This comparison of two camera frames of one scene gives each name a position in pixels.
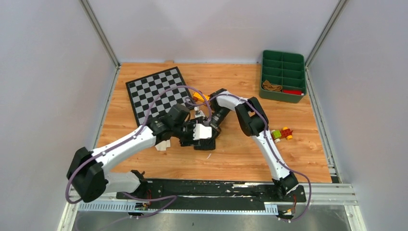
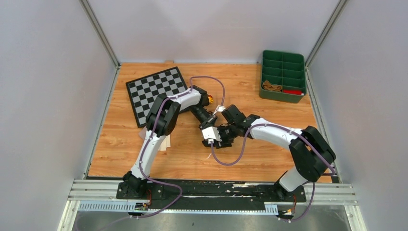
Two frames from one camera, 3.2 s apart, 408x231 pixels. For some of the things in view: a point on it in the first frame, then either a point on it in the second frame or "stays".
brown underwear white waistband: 267,85 stays
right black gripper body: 215,122 -> 227,132
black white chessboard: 151,96 stays
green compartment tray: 287,70 stays
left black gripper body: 185,133 -> 211,121
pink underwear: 162,146 stays
